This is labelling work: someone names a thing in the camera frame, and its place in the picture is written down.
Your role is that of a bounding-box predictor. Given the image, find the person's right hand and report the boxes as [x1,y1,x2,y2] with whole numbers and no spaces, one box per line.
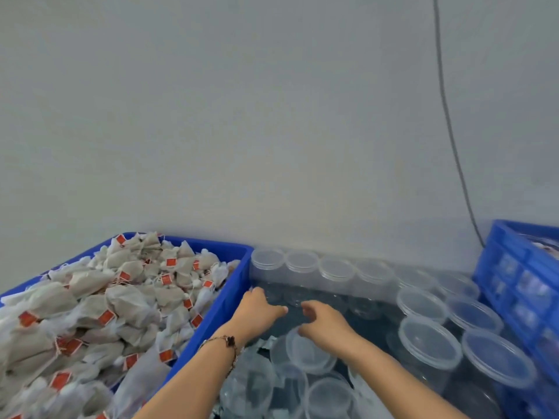
[297,299,362,357]

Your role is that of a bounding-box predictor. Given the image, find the person's left hand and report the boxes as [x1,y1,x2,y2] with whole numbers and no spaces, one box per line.
[217,286,290,347]

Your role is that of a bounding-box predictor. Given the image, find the group of lidded jars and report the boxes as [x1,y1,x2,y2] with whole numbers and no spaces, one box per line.
[249,247,538,391]

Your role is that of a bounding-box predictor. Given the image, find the pile of tea bags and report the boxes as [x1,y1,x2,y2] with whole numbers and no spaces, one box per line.
[0,231,241,419]

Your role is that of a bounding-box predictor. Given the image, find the blue slatted crate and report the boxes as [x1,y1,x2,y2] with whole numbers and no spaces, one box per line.
[473,219,559,419]

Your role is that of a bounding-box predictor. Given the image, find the person's left forearm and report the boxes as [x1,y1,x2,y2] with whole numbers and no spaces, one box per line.
[133,331,246,419]

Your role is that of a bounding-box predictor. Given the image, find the person's right forearm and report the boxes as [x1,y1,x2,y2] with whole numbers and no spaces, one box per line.
[342,336,470,419]

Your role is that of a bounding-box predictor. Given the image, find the blue plastic tray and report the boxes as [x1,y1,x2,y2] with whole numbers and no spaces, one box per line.
[0,233,255,385]

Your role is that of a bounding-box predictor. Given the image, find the thin beaded bracelet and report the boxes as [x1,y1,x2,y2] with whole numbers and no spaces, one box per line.
[201,334,239,368]

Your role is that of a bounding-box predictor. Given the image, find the black cable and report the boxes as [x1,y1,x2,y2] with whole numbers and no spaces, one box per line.
[432,0,487,248]

